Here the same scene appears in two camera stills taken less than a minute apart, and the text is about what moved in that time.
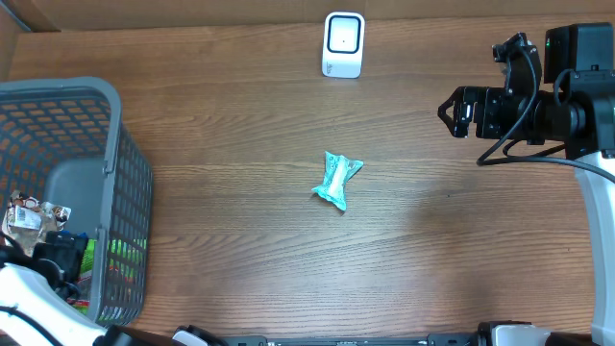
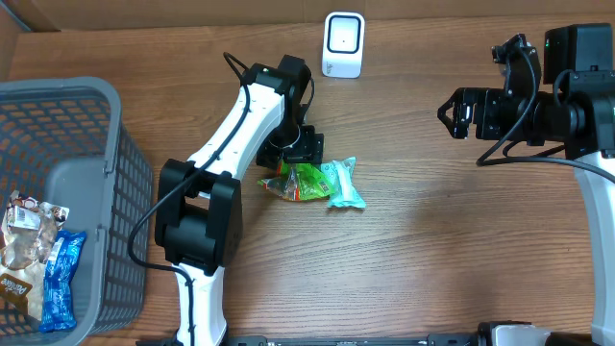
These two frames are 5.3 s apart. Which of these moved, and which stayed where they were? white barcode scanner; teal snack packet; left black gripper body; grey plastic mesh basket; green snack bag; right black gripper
Moved: green snack bag; teal snack packet; left black gripper body
Stayed: grey plastic mesh basket; right black gripper; white barcode scanner
